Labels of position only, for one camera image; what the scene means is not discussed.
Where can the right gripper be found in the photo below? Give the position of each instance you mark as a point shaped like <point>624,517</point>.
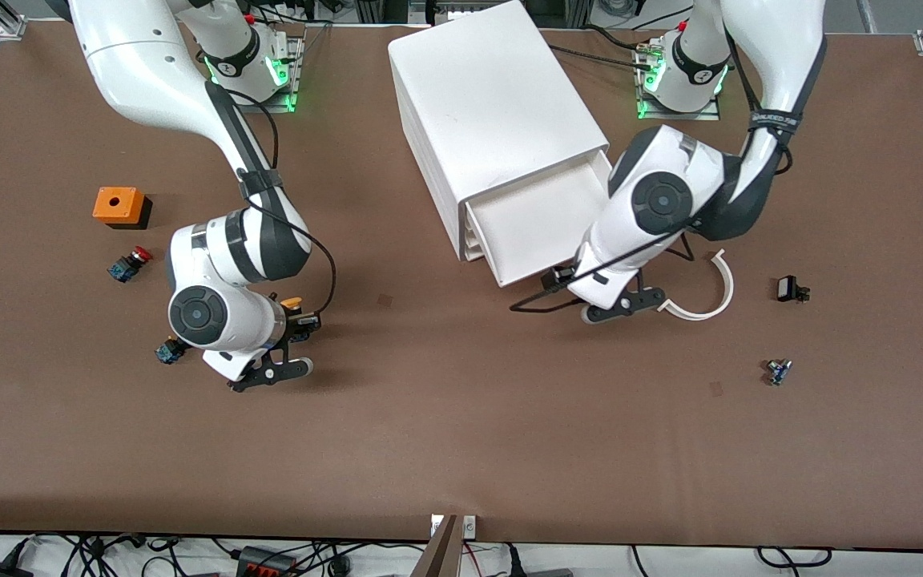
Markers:
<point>295,324</point>

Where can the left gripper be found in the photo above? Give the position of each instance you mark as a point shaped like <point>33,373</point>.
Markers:
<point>555,279</point>

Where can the yellow push button switch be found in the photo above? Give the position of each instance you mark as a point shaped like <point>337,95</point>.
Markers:
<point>292,303</point>

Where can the white plastic drawer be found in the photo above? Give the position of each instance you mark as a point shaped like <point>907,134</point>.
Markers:
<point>475,253</point>
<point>466,218</point>
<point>534,224</point>
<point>470,238</point>

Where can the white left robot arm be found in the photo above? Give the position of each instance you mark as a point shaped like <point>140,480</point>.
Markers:
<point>774,48</point>

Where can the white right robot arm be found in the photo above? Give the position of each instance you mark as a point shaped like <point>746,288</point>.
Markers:
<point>149,72</point>

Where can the black rectangular push button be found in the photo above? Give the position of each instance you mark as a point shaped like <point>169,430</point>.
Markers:
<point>787,288</point>

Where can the white drawer cabinet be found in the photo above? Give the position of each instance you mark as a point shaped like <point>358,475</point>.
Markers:
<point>493,104</point>

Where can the blue small component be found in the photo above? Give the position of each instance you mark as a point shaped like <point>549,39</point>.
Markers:
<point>169,351</point>

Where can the chrome tee pipe fitting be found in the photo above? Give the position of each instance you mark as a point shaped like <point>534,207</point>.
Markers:
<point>778,372</point>

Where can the black red power strip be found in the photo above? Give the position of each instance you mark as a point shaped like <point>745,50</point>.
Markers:
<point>265,562</point>

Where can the orange box with round hole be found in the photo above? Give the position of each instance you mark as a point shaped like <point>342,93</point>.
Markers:
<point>117,204</point>

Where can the white curved plastic bracket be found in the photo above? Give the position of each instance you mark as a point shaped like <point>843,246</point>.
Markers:
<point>730,286</point>

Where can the red push button switch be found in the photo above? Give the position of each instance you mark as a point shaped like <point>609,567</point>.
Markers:
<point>129,264</point>

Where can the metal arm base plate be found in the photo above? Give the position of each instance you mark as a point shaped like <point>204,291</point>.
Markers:
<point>710,112</point>
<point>292,76</point>

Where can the grey camera stand post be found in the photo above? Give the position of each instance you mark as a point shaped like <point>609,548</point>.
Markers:
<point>441,553</point>

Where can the white table edge bracket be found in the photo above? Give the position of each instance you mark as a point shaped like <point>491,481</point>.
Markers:
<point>470,526</point>

